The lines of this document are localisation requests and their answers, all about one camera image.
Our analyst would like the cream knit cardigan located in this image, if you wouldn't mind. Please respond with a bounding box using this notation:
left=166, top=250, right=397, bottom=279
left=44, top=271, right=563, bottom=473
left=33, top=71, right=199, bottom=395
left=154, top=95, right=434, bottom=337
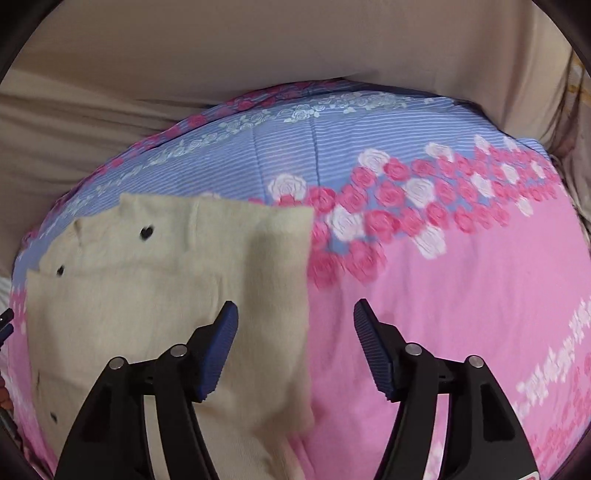
left=25, top=193, right=317, bottom=480

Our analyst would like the pink blue floral blanket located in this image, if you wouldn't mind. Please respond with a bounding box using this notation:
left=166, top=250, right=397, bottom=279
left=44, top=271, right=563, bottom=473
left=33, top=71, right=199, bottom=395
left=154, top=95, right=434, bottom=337
left=8, top=78, right=591, bottom=480

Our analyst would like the white floral pillow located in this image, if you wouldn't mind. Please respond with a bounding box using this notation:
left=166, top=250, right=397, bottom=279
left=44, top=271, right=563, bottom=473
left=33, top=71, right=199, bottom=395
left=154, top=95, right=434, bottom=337
left=551, top=51, right=591, bottom=222

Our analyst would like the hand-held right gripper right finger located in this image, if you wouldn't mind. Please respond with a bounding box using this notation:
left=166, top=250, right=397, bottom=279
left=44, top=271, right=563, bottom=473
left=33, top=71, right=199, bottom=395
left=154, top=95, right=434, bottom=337
left=353, top=298, right=539, bottom=480

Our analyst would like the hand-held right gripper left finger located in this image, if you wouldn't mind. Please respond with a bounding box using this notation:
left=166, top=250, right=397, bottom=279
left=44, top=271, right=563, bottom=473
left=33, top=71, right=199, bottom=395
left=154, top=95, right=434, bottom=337
left=54, top=301, right=239, bottom=480

